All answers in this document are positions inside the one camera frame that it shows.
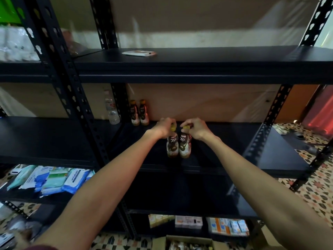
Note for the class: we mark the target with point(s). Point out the stack of white plastic packs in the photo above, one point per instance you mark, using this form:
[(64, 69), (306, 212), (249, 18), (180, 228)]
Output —
[(18, 44)]

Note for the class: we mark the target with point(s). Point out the row of orange blue packets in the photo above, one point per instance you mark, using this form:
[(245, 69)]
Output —
[(229, 226)]

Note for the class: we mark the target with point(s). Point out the brown cardboard box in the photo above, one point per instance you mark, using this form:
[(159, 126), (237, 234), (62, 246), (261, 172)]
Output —
[(190, 242)]

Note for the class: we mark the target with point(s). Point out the flat white orange packet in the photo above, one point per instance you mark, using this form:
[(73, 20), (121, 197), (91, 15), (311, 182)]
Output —
[(139, 53)]

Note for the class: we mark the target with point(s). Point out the bottle pair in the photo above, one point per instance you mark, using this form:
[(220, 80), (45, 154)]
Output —
[(135, 114), (172, 145), (144, 114), (185, 147)]

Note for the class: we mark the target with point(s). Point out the person's left forearm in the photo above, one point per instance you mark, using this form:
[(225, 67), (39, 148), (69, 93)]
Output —
[(99, 200)]

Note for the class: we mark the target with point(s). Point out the red curtain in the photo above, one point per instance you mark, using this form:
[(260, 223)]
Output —
[(320, 112)]

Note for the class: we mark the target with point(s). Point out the person's left hand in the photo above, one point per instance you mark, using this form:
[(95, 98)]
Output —
[(162, 127)]

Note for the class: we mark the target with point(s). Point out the stack of pink white boxes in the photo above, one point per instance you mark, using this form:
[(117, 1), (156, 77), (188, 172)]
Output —
[(189, 222)]

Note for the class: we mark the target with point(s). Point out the tissue packs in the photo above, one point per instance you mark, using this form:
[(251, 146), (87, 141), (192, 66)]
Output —
[(161, 220)]

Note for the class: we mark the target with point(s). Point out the person's right hand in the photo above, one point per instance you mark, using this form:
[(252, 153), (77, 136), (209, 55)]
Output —
[(199, 130)]

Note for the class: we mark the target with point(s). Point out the person's right forearm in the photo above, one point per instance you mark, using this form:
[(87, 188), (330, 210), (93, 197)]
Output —
[(270, 200)]

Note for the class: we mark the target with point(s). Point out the black metal shelf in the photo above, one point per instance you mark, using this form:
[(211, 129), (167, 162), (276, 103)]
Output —
[(208, 62), (41, 138)]

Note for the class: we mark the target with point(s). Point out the row of wet wipe packs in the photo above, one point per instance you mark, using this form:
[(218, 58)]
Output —
[(52, 180)]

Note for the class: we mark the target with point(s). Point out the clear water bottle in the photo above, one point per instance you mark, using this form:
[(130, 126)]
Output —
[(113, 114)]

